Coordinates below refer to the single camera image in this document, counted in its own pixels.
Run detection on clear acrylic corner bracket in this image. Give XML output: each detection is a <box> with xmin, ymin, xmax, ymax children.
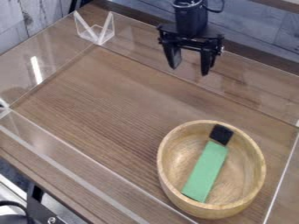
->
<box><xmin>73</xmin><ymin>11</ymin><xmax>115</xmax><ymax>46</ymax></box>

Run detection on wooden bowl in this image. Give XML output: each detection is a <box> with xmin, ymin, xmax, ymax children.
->
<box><xmin>156</xmin><ymin>120</ymin><xmax>267</xmax><ymax>221</ymax></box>

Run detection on green foam stick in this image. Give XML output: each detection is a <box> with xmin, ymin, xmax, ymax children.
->
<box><xmin>181</xmin><ymin>141</ymin><xmax>228</xmax><ymax>203</ymax></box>

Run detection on black table leg bracket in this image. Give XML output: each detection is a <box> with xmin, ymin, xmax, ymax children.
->
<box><xmin>27</xmin><ymin>183</ymin><xmax>67</xmax><ymax>224</ymax></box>

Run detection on clear acrylic front wall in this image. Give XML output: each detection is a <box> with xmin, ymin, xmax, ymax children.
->
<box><xmin>0</xmin><ymin>109</ymin><xmax>198</xmax><ymax>224</ymax></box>

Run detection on black cable lower left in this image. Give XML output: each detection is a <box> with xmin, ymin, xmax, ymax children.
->
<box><xmin>0</xmin><ymin>200</ymin><xmax>31</xmax><ymax>217</ymax></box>

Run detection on small black square block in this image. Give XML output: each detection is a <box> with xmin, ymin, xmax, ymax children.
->
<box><xmin>210</xmin><ymin>124</ymin><xmax>234</xmax><ymax>145</ymax></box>

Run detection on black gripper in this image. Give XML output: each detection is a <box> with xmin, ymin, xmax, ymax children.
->
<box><xmin>156</xmin><ymin>0</ymin><xmax>226</xmax><ymax>76</ymax></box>

